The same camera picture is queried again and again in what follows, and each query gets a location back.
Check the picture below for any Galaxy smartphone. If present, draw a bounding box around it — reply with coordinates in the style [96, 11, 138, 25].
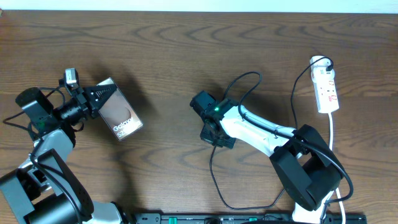
[99, 87, 144, 141]

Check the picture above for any white power strip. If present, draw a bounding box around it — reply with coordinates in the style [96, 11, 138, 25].
[310, 55, 339, 114]

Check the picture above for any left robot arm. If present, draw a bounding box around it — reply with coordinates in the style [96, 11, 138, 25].
[1, 84, 132, 224]

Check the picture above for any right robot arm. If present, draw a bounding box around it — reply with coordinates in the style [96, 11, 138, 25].
[190, 91, 349, 223]

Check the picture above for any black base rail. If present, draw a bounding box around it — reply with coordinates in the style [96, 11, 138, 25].
[133, 212, 368, 224]

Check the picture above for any white power strip cord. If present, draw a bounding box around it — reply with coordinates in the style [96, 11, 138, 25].
[328, 112, 347, 224]

